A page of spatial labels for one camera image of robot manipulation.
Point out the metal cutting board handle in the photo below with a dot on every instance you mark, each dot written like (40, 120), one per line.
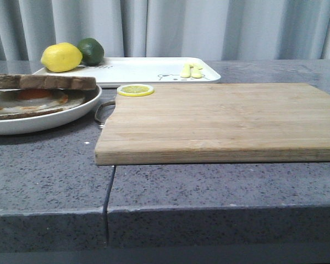
(98, 113)

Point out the white round plate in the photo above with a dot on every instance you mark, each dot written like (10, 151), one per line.
(52, 120)

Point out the green lime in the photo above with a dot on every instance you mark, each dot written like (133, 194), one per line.
(92, 51)

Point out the white bear tray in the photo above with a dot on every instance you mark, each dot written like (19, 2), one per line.
(114, 72)

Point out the lemon slice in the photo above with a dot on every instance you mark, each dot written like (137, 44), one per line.
(135, 90)

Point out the yellow lemon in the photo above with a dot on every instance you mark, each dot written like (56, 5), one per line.
(61, 57)

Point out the wooden cutting board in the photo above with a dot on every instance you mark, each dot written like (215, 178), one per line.
(225, 123)

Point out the bread slice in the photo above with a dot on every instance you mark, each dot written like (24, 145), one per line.
(48, 82)
(75, 98)

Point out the yellow plastic fork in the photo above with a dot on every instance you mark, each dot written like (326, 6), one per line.
(186, 71)

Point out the yellow plastic knife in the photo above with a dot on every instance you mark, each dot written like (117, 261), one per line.
(195, 70)

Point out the grey pleated curtain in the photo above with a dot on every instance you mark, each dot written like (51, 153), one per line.
(211, 30)

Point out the fried egg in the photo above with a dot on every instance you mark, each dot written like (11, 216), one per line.
(25, 101)

